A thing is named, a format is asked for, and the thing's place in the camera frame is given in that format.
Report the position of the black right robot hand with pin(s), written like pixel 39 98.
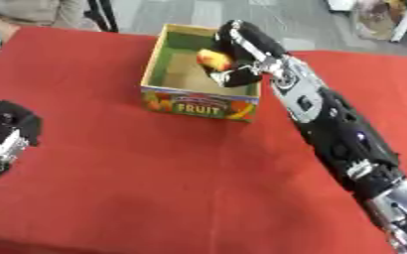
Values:
pixel 253 38

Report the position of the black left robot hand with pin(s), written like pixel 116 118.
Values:
pixel 4 132

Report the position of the yellow and red toy fruit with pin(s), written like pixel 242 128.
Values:
pixel 214 59

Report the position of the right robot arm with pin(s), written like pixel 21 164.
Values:
pixel 340 132

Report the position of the cardboard box with green inside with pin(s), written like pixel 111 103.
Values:
pixel 201 86

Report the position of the person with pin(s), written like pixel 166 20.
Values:
pixel 27 16

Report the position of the bag on floor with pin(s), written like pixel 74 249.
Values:
pixel 378 18

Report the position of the black tripod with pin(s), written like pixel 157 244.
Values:
pixel 104 15

